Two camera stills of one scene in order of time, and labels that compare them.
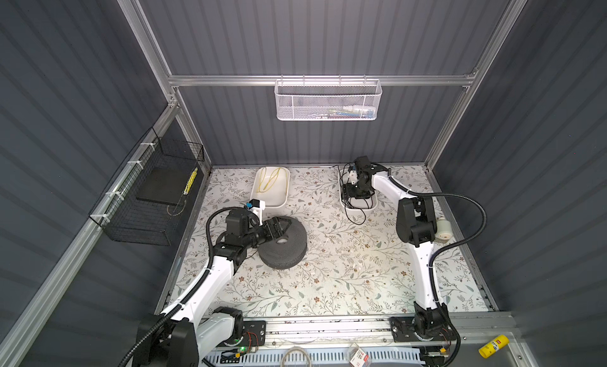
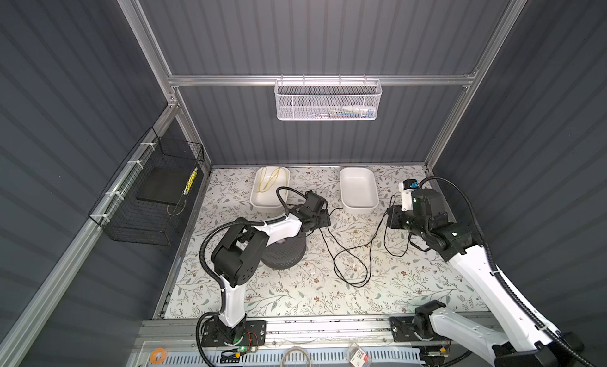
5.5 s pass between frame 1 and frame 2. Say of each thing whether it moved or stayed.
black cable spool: stayed
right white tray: stayed
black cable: moved
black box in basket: stayed
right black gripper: moved
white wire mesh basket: stayed
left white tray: stayed
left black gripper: moved
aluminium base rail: stayed
